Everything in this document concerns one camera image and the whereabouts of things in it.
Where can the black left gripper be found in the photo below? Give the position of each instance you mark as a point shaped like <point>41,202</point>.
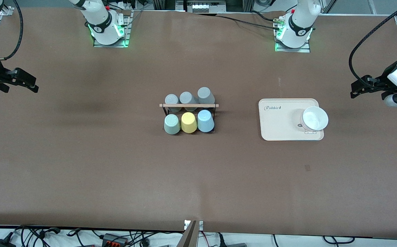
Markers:
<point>381,84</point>

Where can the pale green plastic cup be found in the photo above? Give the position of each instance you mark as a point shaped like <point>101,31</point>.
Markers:
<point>172,124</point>

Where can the light blue plastic cup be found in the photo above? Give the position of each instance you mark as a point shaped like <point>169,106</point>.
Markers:
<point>205,120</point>

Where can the yellow plastic cup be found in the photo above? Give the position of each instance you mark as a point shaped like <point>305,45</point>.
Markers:
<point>189,122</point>

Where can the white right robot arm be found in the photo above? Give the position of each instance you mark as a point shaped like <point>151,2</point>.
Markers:
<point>100,24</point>

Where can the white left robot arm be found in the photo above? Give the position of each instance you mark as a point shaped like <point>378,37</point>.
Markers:
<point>299,27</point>

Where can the white ceramic bowl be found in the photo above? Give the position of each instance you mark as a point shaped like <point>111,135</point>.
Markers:
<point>315,118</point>

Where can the beige rectangular rabbit tray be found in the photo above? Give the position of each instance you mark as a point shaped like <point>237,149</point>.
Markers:
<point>280,123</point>

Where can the grey plastic cup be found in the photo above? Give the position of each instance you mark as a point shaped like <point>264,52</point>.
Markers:
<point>188,97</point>
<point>172,99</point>
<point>206,94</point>

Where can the black power adapter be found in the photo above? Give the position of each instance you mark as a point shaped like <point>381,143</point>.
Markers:
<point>1,243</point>

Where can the black adapter orange connector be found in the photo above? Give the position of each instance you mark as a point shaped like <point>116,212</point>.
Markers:
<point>114,240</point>

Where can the white power strip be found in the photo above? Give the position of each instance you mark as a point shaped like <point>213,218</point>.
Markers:
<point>201,6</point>

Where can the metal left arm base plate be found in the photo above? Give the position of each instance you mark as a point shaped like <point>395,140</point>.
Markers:
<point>304,49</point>

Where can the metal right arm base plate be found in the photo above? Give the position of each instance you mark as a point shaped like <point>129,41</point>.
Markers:
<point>126,37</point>

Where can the table edge camera bracket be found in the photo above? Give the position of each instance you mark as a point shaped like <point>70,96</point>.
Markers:
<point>190,235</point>

